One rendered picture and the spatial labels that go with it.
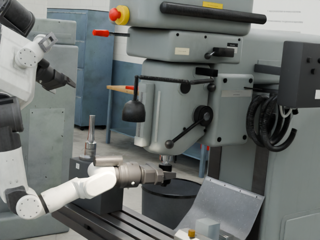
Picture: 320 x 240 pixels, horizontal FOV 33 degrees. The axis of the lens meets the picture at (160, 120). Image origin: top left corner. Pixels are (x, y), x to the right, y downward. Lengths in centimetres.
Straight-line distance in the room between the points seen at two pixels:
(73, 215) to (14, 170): 58
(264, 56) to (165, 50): 46
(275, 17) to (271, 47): 495
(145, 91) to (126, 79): 744
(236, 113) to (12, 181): 79
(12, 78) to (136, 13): 45
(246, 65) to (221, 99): 17
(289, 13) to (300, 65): 512
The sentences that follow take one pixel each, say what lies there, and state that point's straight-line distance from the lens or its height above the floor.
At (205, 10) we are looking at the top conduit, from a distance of 172.
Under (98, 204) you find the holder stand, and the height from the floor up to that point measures 103.
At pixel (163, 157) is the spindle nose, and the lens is 189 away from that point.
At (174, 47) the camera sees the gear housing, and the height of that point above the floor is 168.
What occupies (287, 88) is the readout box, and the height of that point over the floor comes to 158.
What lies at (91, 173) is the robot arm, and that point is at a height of 124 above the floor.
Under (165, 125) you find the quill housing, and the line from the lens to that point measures 178.
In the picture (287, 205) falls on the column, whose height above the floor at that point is 111.
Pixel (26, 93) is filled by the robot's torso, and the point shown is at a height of 149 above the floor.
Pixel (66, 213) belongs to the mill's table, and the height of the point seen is 95.
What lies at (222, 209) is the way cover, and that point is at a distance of 219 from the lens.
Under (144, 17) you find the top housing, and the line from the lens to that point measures 165.
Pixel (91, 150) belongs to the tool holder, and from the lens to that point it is 227.
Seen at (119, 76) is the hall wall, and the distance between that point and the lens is 938.
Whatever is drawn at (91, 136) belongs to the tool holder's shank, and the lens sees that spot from 227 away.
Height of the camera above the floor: 171
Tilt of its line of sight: 9 degrees down
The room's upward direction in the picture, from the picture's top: 5 degrees clockwise
